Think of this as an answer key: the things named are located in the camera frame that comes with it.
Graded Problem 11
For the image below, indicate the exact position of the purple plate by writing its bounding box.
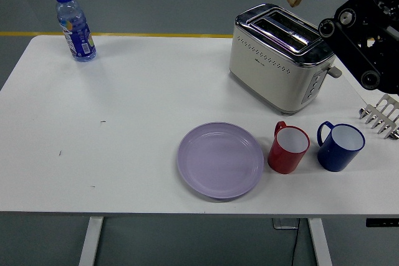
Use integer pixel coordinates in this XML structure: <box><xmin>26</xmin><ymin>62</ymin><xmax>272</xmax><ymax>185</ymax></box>
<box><xmin>176</xmin><ymin>121</ymin><xmax>265</xmax><ymax>200</ymax></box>

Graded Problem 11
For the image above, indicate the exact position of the cream and chrome toaster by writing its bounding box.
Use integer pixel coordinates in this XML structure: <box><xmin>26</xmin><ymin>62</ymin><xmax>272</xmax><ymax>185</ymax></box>
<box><xmin>228</xmin><ymin>3</ymin><xmax>339</xmax><ymax>116</ymax></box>

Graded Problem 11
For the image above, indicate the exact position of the red mug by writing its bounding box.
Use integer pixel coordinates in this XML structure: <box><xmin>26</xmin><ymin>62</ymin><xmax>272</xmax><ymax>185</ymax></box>
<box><xmin>267</xmin><ymin>120</ymin><xmax>311</xmax><ymax>174</ymax></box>

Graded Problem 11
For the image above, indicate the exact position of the clear plastic holder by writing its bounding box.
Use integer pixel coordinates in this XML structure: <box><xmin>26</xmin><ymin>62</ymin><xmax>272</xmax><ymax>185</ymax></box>
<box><xmin>271</xmin><ymin>217</ymin><xmax>300</xmax><ymax>230</ymax></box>

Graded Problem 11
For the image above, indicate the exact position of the blue mug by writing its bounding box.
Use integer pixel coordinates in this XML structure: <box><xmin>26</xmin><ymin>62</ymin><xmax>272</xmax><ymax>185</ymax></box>
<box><xmin>316</xmin><ymin>120</ymin><xmax>366</xmax><ymax>173</ymax></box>

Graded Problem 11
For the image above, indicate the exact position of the grey toaster lever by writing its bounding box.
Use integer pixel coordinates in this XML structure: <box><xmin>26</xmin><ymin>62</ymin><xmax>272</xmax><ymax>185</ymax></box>
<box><xmin>325</xmin><ymin>65</ymin><xmax>343</xmax><ymax>78</ymax></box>

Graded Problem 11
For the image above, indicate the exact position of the blue-capped water bottle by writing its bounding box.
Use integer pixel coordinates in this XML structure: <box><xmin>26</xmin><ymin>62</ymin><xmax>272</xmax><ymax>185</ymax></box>
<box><xmin>54</xmin><ymin>0</ymin><xmax>97</xmax><ymax>63</ymax></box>

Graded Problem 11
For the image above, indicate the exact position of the white table leg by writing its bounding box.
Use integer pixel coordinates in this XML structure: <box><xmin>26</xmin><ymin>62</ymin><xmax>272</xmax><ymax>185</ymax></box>
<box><xmin>307</xmin><ymin>217</ymin><xmax>334</xmax><ymax>266</ymax></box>
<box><xmin>77</xmin><ymin>216</ymin><xmax>105</xmax><ymax>266</ymax></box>

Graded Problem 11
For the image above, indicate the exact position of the metal toast rack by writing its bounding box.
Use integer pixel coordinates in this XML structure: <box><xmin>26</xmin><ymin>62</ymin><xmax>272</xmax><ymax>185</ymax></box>
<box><xmin>358</xmin><ymin>93</ymin><xmax>399</xmax><ymax>140</ymax></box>

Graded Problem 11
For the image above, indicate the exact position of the black table control panel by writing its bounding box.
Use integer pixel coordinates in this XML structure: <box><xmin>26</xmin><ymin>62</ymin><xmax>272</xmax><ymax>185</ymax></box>
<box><xmin>365</xmin><ymin>217</ymin><xmax>399</xmax><ymax>228</ymax></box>

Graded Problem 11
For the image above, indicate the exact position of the black cable under table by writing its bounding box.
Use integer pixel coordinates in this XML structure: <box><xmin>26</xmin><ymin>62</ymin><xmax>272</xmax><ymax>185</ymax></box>
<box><xmin>291</xmin><ymin>218</ymin><xmax>301</xmax><ymax>266</ymax></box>

